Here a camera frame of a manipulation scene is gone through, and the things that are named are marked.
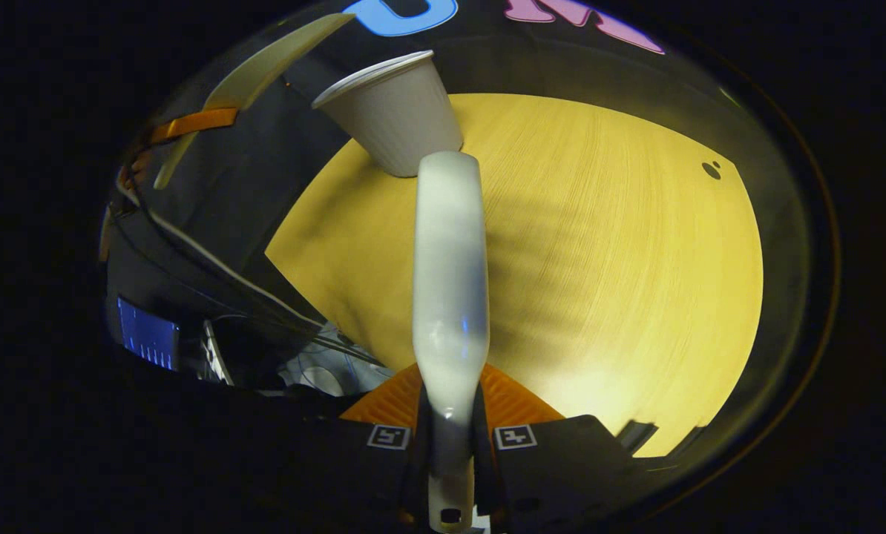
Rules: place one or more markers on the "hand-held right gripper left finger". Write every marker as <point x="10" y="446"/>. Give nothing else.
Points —
<point x="395" y="482"/>

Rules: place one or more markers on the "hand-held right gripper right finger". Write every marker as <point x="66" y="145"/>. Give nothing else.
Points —
<point x="532" y="475"/>

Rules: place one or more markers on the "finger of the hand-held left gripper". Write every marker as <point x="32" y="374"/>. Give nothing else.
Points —
<point x="191" y="122"/>

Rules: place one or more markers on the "white dustpan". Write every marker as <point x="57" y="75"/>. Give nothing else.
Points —
<point x="265" y="63"/>

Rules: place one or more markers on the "small white broom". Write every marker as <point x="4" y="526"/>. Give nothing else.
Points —
<point x="450" y="282"/>

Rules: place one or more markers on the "white garbage bin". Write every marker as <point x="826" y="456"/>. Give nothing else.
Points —
<point x="398" y="111"/>

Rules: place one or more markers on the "wooden desktop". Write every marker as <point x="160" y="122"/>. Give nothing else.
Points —
<point x="599" y="259"/>

